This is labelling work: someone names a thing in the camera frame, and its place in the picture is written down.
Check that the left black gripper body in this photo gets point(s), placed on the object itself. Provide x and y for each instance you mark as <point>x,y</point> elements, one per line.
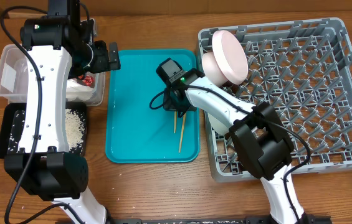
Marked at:
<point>94,58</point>

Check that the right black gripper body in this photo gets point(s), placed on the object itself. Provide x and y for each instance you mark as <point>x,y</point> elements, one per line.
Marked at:
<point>179,105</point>

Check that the long wooden chopstick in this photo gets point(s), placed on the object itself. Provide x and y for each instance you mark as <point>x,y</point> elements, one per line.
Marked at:
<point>175,121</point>

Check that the red white wrapper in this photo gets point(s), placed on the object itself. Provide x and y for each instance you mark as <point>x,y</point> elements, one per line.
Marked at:
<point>88,80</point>

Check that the short wooden chopstick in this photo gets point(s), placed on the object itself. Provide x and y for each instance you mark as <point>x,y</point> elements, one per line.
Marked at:
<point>182,133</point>

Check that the pink rice bowl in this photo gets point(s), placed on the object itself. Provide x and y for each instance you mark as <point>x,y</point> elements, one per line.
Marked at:
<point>212,70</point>

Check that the large white plate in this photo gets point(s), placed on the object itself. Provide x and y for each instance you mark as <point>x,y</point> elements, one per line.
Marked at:
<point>230,56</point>

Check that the grey shallow bowl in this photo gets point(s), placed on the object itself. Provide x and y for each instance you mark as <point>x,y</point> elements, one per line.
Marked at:
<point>219,127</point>

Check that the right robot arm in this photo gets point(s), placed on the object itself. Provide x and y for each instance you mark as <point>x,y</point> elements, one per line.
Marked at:
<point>262,143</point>

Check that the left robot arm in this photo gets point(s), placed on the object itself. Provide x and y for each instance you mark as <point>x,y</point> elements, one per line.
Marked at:
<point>58,46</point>

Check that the clear plastic waste bin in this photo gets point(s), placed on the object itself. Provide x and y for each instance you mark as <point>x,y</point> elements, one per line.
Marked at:
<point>14,81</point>

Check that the grey dishwasher rack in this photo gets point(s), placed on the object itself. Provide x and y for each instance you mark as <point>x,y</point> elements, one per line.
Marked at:
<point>304,70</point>

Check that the teal serving tray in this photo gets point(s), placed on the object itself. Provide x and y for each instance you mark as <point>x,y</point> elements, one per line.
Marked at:
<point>135,132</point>

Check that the black rectangular tray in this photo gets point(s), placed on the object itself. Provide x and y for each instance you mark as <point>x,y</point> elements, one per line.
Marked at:
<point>8,118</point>

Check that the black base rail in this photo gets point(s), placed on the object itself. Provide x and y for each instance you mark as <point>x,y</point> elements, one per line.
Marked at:
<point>309,219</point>

